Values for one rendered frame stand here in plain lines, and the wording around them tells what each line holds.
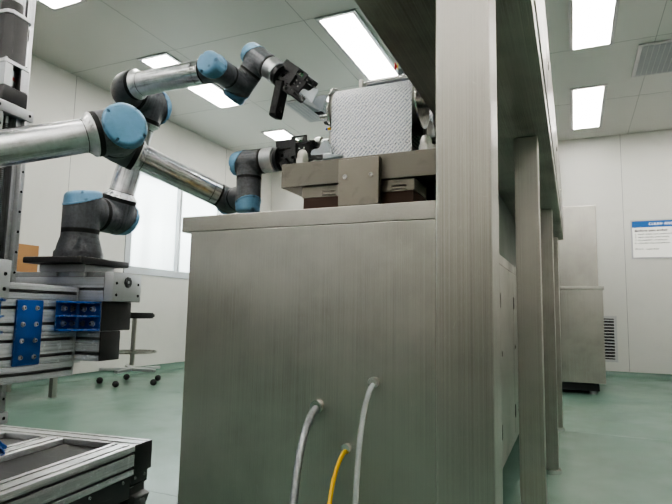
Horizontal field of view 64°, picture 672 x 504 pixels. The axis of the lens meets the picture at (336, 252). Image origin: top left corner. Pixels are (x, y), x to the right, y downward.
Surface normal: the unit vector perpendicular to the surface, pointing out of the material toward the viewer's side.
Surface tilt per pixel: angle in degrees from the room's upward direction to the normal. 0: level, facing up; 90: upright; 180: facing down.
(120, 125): 88
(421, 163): 90
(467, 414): 90
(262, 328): 90
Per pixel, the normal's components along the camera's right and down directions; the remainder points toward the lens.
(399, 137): -0.40, -0.11
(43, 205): 0.91, -0.03
